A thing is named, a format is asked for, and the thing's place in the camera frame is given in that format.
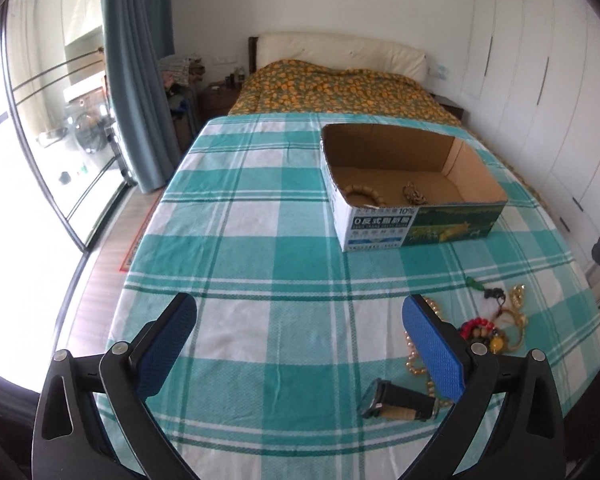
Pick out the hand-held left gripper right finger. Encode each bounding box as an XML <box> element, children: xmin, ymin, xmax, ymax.
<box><xmin>401</xmin><ymin>294</ymin><xmax>568</xmax><ymax>480</ymax></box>

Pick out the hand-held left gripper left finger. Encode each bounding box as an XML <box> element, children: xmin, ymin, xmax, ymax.
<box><xmin>32</xmin><ymin>292</ymin><xmax>206</xmax><ymax>480</ymax></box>

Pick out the cream pearl bead necklace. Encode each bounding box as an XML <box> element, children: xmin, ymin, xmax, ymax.
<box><xmin>405</xmin><ymin>297</ymin><xmax>453</xmax><ymax>406</ymax></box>

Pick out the black wristwatch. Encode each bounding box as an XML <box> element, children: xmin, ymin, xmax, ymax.
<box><xmin>361</xmin><ymin>379</ymin><xmax>441</xmax><ymax>421</ymax></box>

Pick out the red bead bracelet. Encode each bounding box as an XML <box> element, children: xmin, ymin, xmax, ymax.
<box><xmin>457</xmin><ymin>317</ymin><xmax>511</xmax><ymax>357</ymax></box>

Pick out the green pendant cord necklace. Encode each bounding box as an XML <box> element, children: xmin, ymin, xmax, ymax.
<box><xmin>467</xmin><ymin>276</ymin><xmax>506</xmax><ymax>311</ymax></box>

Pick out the gold mesh bracelet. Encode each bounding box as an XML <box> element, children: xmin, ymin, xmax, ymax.
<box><xmin>497</xmin><ymin>305</ymin><xmax>529</xmax><ymax>353</ymax></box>

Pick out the printed cardboard box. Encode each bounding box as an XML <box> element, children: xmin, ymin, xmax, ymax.
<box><xmin>321</xmin><ymin>123</ymin><xmax>509</xmax><ymax>252</ymax></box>

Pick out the wooden bead bracelet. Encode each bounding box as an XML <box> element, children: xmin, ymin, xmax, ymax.
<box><xmin>343</xmin><ymin>185</ymin><xmax>387</xmax><ymax>208</ymax></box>

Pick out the red floor mat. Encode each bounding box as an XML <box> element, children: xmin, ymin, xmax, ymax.
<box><xmin>114</xmin><ymin>234</ymin><xmax>144</xmax><ymax>274</ymax></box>

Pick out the white wardrobe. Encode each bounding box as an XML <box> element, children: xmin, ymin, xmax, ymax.
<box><xmin>460</xmin><ymin>0</ymin><xmax>600</xmax><ymax>281</ymax></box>

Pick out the washing machine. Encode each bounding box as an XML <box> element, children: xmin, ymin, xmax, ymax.
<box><xmin>65</xmin><ymin>92</ymin><xmax>117</xmax><ymax>157</ymax></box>

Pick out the metal basin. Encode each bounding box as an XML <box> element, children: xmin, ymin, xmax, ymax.
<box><xmin>36</xmin><ymin>129</ymin><xmax>69</xmax><ymax>147</ymax></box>

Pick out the dark wooden nightstand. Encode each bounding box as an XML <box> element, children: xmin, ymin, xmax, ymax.
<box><xmin>200</xmin><ymin>81</ymin><xmax>242</xmax><ymax>120</ymax></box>

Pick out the blue-grey curtain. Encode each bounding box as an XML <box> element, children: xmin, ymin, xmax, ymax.
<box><xmin>100</xmin><ymin>0</ymin><xmax>178</xmax><ymax>193</ymax></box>

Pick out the orange floral quilt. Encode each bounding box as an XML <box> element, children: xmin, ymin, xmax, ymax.
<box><xmin>227</xmin><ymin>59</ymin><xmax>466</xmax><ymax>128</ymax></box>

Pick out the pile of folded clothes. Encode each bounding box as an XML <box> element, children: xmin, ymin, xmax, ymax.
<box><xmin>157</xmin><ymin>54</ymin><xmax>207</xmax><ymax>92</ymax></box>

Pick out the sliding glass door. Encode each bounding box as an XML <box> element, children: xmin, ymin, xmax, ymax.
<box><xmin>0</xmin><ymin>0</ymin><xmax>131</xmax><ymax>251</ymax></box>

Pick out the cream padded headboard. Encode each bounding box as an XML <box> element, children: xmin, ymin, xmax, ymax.
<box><xmin>248</xmin><ymin>31</ymin><xmax>428</xmax><ymax>83</ymax></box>

